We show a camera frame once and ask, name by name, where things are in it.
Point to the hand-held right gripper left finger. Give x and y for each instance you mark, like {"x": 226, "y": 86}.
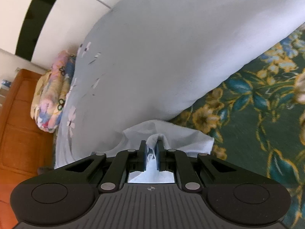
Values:
{"x": 143, "y": 155}

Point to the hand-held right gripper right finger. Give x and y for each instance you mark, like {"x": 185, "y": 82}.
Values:
{"x": 157, "y": 155}

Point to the pale blue shirt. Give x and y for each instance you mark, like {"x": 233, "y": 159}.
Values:
{"x": 181, "y": 138}

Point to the teal floral bed sheet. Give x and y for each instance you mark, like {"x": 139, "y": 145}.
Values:
{"x": 250, "y": 124}

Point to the grey-blue daisy print duvet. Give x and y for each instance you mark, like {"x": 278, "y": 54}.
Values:
{"x": 166, "y": 52}

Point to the folded colourful cartoon quilt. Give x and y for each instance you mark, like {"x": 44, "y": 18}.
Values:
{"x": 47, "y": 107}

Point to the wooden headboard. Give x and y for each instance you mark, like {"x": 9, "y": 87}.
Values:
{"x": 21, "y": 136}

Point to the blue wall ornament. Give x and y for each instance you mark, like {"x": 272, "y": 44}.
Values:
{"x": 6, "y": 83}

